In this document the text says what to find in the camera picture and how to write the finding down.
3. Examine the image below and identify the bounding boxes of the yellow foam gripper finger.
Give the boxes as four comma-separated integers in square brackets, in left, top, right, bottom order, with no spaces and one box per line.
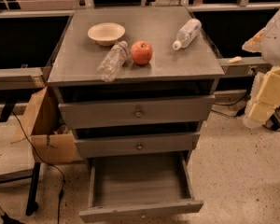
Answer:
[243,66,280,129]
[242,28,266,53]

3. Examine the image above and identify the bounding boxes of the clear water bottle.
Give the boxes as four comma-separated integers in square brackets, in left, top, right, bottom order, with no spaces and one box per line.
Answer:
[97,41,129,82]

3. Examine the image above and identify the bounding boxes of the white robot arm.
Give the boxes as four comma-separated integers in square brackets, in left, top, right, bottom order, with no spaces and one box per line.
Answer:
[242,9,280,129]

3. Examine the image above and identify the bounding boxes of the white capped plastic bottle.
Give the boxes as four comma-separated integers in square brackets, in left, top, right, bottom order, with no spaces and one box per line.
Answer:
[173,19,202,50]

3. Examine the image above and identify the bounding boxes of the grey middle drawer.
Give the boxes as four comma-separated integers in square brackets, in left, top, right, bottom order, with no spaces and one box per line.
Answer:
[76,133,200,158]

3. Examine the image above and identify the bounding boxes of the grey drawer cabinet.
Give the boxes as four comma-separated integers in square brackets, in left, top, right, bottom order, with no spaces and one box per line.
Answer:
[47,6,226,224]

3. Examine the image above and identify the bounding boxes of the grey open bottom drawer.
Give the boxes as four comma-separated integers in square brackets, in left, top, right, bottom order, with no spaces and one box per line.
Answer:
[79,152,203,223]

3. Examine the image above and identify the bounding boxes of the grey top drawer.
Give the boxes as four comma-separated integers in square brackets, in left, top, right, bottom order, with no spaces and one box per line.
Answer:
[59,95,215,129]

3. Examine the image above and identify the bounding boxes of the small yellow foam piece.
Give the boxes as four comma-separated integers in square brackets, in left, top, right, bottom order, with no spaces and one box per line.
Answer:
[227,56,242,63]

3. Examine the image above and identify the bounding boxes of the black right table leg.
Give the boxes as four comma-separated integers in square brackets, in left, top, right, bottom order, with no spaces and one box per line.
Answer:
[264,112,280,132]

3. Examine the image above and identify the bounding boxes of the black table leg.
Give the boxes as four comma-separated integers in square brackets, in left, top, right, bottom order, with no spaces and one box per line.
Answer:
[264,112,280,132]
[25,162,41,216]

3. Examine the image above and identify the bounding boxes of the red apple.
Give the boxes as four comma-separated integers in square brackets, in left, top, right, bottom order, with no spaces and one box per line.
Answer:
[131,41,153,65]

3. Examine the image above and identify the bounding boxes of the cream ceramic bowl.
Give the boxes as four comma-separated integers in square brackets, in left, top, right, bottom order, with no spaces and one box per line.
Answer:
[88,22,125,46]

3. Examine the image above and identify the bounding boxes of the brown cardboard box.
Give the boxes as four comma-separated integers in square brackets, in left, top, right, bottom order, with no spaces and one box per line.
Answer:
[11,87,77,164]

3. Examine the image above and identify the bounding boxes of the black power adapter cable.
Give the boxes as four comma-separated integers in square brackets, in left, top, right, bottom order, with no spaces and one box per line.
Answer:
[210,91,250,118]

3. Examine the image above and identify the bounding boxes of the black floor cable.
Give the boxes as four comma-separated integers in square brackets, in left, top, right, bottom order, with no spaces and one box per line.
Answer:
[9,109,67,224]

